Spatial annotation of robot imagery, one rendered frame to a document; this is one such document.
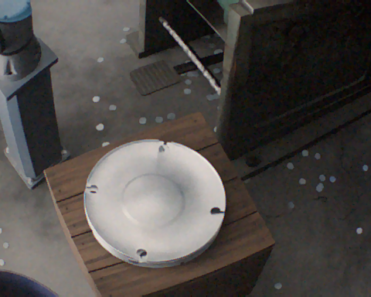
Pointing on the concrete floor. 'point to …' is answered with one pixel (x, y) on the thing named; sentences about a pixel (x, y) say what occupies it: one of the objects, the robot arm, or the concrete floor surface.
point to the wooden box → (93, 251)
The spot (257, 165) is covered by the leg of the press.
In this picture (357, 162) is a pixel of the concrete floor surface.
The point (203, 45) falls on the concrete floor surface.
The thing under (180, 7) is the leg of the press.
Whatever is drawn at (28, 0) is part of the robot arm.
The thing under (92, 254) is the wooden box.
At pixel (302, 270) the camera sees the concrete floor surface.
